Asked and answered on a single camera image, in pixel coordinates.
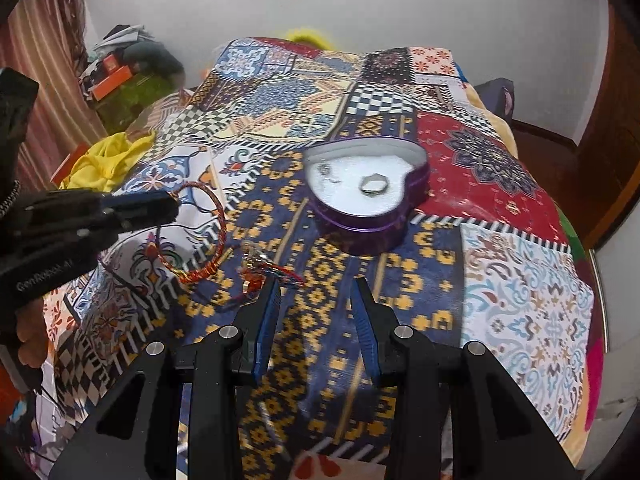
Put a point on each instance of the dark wooden door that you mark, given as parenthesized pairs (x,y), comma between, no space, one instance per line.
(595,181)

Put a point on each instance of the person's hand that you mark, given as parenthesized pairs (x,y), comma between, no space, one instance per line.
(31,330)

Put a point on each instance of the yellow cloth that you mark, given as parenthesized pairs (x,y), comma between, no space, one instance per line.
(106,164)

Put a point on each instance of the striped brown curtain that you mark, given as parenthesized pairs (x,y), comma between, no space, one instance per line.
(45,40)

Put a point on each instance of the pile of clothes and boxes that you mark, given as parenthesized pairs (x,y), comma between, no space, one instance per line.
(157,73)

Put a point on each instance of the orange box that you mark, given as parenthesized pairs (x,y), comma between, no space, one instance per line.
(111,82)

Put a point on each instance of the purple heart-shaped tin box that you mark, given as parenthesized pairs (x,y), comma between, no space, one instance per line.
(382,180)

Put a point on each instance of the striped patterned blanket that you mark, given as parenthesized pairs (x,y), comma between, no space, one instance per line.
(155,115)

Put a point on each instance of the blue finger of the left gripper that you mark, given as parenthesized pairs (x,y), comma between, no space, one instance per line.
(138,211)

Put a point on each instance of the small silver earring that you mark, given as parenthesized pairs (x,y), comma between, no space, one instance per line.
(326,175)

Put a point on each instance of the dark bag behind bed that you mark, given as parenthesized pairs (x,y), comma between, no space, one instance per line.
(498,97)

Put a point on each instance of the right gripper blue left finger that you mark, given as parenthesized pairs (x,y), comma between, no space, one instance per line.
(257,322)

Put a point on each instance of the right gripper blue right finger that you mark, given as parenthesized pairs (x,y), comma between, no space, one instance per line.
(375,324)

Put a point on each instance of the colourful patchwork bed cover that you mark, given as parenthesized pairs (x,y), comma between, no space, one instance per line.
(487,256)

